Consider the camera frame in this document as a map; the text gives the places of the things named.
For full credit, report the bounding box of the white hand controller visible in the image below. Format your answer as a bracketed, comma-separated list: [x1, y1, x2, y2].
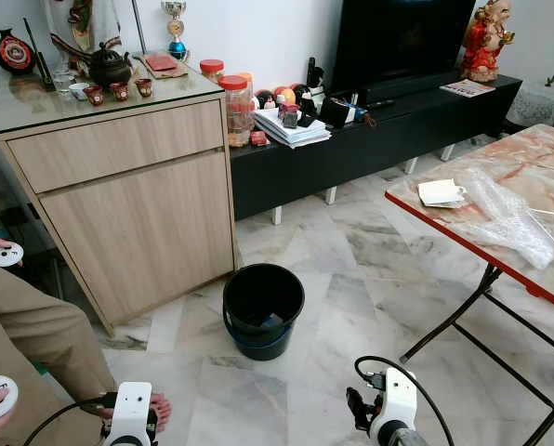
[0, 374, 20, 425]
[0, 242, 25, 269]

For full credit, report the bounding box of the clear plastic bag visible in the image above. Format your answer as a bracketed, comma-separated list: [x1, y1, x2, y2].
[454, 167, 554, 271]

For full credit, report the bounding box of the black plastic bucket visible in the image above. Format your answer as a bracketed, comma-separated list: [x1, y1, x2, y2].
[222, 264, 307, 361]

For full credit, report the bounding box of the person's leg in khaki trousers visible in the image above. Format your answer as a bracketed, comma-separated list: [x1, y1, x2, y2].
[0, 262, 173, 446]

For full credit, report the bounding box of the light wooden cabinet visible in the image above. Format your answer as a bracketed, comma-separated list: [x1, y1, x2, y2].
[0, 67, 242, 336]

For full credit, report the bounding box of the white paper bag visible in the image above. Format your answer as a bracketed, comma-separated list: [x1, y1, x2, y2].
[417, 178, 468, 210]

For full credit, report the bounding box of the black low TV console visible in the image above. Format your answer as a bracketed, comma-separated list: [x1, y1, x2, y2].
[229, 74, 524, 225]

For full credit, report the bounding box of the stack of white papers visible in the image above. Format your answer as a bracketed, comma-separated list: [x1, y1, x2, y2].
[253, 107, 333, 151]

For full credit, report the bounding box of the marble top folding table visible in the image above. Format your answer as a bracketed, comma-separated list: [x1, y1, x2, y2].
[385, 124, 554, 446]

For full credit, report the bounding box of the small red topped clear box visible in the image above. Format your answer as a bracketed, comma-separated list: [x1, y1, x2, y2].
[278, 102, 302, 130]

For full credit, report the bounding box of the large red lid snack jar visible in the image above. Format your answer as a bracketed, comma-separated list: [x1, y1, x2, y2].
[218, 75, 256, 149]

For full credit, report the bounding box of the white red printed pamphlet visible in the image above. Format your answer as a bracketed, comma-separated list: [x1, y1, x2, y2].
[439, 79, 497, 99]

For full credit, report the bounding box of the grey cloth covered stool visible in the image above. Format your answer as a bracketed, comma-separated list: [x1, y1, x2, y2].
[505, 76, 554, 132]

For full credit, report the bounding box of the short wide red lid jar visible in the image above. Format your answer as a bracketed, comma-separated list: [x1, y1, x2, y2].
[199, 59, 226, 86]

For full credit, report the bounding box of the dark brown teapot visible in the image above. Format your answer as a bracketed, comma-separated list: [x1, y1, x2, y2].
[87, 41, 135, 90]

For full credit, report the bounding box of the red envelope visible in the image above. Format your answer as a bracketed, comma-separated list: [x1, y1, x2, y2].
[143, 54, 179, 73]

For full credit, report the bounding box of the black flat television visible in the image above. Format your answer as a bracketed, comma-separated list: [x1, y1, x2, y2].
[330, 0, 479, 99]

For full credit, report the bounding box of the red robed figurine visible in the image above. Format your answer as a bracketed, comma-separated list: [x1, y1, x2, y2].
[460, 0, 518, 85]

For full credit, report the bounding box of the silver blue trophy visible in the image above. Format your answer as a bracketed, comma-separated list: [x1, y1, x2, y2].
[160, 0, 191, 62]

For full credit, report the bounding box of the round red black plaque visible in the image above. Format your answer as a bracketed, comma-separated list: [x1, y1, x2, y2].
[0, 28, 37, 76]

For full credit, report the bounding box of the thin metal rod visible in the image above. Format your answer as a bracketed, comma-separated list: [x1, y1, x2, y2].
[131, 0, 149, 54]

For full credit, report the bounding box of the white robed statue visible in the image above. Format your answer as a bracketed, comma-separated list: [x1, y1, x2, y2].
[43, 0, 125, 72]

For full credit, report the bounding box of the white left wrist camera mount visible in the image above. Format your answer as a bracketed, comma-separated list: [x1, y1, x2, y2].
[103, 381, 157, 446]

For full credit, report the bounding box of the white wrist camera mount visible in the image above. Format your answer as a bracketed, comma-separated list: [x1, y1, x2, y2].
[103, 381, 157, 446]
[370, 367, 420, 443]

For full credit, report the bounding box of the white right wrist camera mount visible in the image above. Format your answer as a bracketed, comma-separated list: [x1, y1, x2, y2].
[370, 367, 420, 443]

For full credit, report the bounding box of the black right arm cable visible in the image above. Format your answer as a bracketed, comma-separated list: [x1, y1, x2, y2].
[353, 355, 455, 446]

